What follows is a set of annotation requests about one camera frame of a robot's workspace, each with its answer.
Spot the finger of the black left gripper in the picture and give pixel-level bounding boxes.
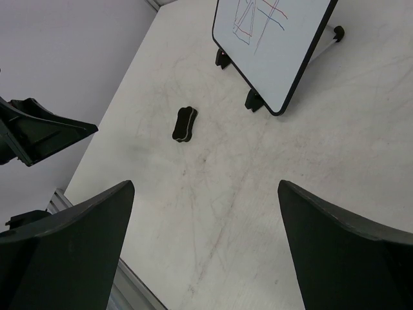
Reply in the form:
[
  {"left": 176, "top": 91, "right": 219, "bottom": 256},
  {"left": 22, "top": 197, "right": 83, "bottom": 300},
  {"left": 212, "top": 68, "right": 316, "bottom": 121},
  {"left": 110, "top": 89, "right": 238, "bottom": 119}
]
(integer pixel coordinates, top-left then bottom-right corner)
[{"left": 1, "top": 98, "right": 98, "bottom": 167}]

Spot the black whiteboard eraser green felt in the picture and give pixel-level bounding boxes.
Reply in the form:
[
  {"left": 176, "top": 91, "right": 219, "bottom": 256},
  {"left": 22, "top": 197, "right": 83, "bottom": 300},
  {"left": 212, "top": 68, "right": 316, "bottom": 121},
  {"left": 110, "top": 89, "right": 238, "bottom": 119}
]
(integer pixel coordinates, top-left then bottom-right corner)
[{"left": 172, "top": 107, "right": 198, "bottom": 143}]

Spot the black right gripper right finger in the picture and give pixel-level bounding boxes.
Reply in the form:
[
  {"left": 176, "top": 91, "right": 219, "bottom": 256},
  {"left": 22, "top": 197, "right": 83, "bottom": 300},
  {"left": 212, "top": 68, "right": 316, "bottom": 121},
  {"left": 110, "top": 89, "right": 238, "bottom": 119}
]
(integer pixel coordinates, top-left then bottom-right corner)
[{"left": 277, "top": 180, "right": 412, "bottom": 309}]

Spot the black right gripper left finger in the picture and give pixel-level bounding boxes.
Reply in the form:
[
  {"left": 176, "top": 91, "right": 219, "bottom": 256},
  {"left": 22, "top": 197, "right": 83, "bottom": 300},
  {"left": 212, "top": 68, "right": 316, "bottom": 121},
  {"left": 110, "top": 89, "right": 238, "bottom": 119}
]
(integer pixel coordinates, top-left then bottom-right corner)
[{"left": 1, "top": 180, "right": 135, "bottom": 309}]

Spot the black-framed small whiteboard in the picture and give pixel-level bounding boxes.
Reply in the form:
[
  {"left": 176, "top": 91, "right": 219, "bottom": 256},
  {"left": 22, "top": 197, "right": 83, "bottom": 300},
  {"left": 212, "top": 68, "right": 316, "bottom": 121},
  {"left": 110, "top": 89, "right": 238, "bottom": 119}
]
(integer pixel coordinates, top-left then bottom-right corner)
[{"left": 212, "top": 1, "right": 337, "bottom": 116}]

